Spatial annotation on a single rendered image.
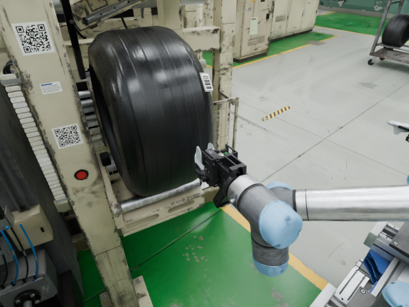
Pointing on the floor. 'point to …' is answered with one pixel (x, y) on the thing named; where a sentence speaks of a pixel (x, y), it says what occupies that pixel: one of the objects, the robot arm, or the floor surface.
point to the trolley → (392, 36)
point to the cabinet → (252, 29)
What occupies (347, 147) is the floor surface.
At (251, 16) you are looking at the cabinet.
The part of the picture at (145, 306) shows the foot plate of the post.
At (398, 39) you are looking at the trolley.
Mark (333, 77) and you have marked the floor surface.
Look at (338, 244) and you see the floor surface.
